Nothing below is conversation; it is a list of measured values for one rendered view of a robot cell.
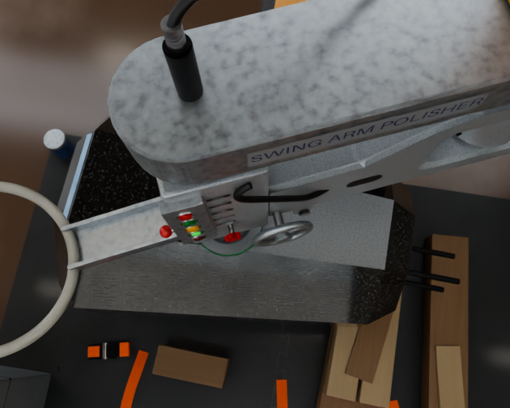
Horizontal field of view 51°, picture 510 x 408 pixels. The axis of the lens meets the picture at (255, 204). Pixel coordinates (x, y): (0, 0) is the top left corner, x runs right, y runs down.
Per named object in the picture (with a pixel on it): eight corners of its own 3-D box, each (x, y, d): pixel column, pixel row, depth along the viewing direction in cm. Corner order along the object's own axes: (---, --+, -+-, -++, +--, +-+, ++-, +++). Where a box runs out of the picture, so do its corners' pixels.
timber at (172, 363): (157, 372, 231) (151, 373, 219) (163, 344, 234) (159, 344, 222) (224, 386, 229) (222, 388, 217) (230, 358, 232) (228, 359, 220)
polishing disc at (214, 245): (217, 175, 167) (217, 174, 166) (275, 209, 164) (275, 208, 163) (180, 231, 163) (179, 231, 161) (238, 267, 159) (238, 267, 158)
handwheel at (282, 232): (300, 201, 135) (305, 183, 121) (312, 238, 133) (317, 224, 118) (244, 216, 135) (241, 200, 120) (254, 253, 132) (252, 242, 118)
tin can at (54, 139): (67, 161, 258) (57, 151, 245) (50, 153, 259) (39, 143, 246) (78, 144, 260) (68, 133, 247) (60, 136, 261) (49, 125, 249)
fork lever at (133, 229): (297, 146, 146) (296, 140, 141) (317, 212, 141) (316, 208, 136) (66, 218, 152) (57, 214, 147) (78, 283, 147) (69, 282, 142)
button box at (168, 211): (214, 225, 123) (200, 189, 96) (217, 236, 123) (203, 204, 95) (180, 234, 123) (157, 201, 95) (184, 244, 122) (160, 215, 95)
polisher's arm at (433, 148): (475, 100, 149) (573, -15, 102) (506, 175, 143) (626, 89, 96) (222, 165, 145) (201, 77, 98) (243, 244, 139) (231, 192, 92)
